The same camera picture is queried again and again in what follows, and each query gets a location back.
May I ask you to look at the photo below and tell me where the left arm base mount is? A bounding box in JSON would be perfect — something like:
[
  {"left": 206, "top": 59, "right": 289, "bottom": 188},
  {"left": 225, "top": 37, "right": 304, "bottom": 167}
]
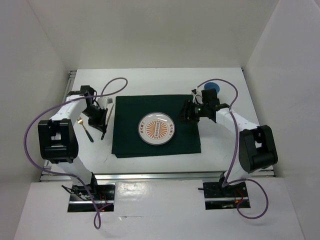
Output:
[{"left": 61, "top": 183, "right": 116, "bottom": 213}]

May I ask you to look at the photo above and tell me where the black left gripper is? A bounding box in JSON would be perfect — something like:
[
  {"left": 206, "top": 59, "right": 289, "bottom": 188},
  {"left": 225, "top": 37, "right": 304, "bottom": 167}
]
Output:
[{"left": 81, "top": 105, "right": 108, "bottom": 133}]

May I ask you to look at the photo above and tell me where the blue plastic cup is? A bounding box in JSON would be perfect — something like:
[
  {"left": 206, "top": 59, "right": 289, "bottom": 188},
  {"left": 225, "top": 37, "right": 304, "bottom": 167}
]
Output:
[{"left": 203, "top": 81, "right": 220, "bottom": 94}]

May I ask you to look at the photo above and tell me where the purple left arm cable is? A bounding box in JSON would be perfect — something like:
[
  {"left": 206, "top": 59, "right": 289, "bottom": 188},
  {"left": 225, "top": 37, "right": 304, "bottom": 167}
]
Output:
[{"left": 23, "top": 77, "right": 128, "bottom": 230}]

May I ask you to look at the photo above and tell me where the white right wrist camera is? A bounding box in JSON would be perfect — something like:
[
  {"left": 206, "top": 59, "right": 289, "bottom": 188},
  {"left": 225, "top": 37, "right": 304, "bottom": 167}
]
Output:
[{"left": 191, "top": 88, "right": 203, "bottom": 105}]

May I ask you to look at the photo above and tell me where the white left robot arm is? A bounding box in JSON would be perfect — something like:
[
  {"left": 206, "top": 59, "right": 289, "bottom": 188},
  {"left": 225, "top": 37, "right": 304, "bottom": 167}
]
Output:
[{"left": 37, "top": 85, "right": 108, "bottom": 200}]

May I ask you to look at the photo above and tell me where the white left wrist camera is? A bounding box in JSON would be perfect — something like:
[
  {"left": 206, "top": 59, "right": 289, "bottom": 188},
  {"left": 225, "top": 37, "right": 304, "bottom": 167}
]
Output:
[{"left": 96, "top": 97, "right": 113, "bottom": 109}]

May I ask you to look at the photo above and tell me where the gold fork dark handle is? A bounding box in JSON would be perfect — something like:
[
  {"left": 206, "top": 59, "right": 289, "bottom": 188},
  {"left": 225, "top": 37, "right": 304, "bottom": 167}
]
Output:
[{"left": 77, "top": 116, "right": 94, "bottom": 143}]

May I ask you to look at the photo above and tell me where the white plate orange sunburst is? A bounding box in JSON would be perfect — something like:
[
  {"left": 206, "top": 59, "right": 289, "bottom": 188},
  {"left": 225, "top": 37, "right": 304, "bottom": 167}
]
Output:
[{"left": 137, "top": 112, "right": 176, "bottom": 146}]

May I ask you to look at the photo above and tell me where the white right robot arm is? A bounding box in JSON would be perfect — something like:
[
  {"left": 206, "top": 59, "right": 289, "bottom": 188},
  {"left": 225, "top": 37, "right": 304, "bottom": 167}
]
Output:
[{"left": 177, "top": 88, "right": 278, "bottom": 196}]

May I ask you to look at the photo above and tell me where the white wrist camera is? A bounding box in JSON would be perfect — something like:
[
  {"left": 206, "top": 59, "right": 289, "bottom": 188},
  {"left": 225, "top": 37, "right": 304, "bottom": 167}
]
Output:
[
  {"left": 96, "top": 97, "right": 113, "bottom": 109},
  {"left": 191, "top": 88, "right": 203, "bottom": 105}
]

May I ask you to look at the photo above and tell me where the dark green cloth placemat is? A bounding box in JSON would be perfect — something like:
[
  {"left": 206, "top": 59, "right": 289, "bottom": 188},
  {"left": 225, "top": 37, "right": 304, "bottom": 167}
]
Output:
[{"left": 111, "top": 94, "right": 201, "bottom": 158}]

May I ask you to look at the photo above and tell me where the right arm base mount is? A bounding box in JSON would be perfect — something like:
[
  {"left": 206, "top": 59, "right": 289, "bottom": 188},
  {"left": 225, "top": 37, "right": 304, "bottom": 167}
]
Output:
[{"left": 198, "top": 182, "right": 251, "bottom": 210}]

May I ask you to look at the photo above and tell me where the gold knife dark handle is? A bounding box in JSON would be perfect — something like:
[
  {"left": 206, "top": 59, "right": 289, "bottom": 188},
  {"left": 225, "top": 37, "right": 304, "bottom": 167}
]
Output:
[{"left": 100, "top": 104, "right": 115, "bottom": 140}]

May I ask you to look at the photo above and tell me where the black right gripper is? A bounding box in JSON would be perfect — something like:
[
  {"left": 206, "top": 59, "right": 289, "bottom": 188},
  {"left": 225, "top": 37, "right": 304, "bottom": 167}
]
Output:
[{"left": 174, "top": 98, "right": 209, "bottom": 124}]

